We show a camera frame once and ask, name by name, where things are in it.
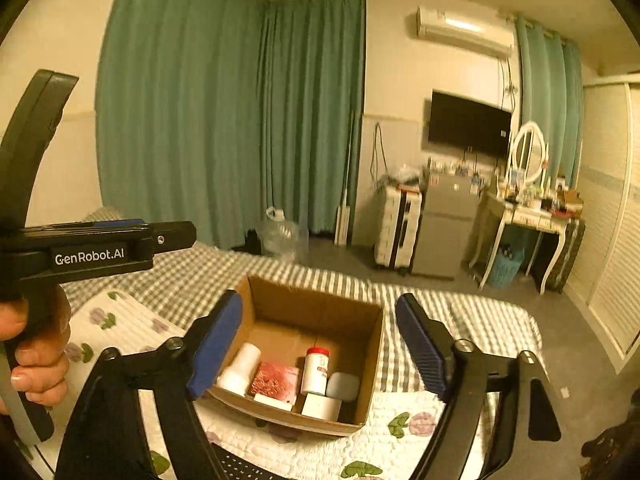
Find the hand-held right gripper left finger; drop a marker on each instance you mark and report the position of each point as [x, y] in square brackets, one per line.
[215, 345]

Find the light blue earbud case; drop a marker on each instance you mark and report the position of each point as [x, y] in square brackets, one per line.
[342, 385]

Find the black remote control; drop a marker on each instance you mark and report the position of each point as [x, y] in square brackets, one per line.
[240, 467]

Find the wide green curtain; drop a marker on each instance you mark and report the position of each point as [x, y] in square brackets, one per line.
[180, 110]

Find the white charger block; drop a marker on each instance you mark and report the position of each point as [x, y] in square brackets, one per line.
[320, 405]

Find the grey checked bed sheet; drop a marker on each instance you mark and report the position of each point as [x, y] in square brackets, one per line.
[200, 280]

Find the white slatted wardrobe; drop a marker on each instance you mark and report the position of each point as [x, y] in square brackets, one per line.
[607, 235]

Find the white oval mirror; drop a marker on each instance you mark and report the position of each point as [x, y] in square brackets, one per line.
[515, 152]

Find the dark suitcase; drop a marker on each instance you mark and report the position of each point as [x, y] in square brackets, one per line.
[567, 255]

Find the narrow green curtain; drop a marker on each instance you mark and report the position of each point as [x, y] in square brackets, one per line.
[315, 110]

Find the blue laundry basket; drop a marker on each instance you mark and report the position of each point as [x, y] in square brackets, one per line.
[505, 270]

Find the black bag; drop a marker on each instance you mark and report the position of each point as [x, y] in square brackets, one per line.
[252, 241]

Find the white ribbed suitcase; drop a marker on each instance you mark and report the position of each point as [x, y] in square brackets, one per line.
[390, 230]

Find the clear water jug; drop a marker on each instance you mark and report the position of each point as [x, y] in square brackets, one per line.
[282, 237]

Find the silver small fridge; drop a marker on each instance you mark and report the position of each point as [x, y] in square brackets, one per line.
[445, 230]

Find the small brown cardboard box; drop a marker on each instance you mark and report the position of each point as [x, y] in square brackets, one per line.
[570, 196]

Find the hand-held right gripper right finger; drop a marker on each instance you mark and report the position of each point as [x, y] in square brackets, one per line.
[422, 345]

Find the person's left hand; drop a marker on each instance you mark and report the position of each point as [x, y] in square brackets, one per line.
[45, 360]

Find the light green window curtain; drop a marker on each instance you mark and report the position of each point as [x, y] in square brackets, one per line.
[550, 100]

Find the small white bottle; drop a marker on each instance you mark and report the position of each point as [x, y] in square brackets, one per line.
[245, 360]

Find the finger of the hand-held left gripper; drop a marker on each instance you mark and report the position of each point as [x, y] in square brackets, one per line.
[120, 223]
[175, 237]

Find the black wall television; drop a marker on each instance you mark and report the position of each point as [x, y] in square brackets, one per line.
[467, 122]

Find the dark floral clothing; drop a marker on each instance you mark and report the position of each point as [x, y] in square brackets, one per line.
[615, 455]

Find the white dressing table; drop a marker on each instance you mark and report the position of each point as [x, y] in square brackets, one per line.
[530, 220]

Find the pink patterned packet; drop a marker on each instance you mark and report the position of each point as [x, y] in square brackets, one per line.
[272, 380]

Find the white pill bottle red cap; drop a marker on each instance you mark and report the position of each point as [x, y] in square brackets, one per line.
[315, 372]

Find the white air conditioner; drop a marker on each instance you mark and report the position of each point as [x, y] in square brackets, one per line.
[465, 30]

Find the white floral quilt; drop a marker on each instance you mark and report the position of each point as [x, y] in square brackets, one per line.
[310, 452]

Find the white pole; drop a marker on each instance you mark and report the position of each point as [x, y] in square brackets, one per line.
[345, 220]

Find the clear plastic bag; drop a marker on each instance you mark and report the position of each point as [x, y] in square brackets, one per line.
[407, 174]

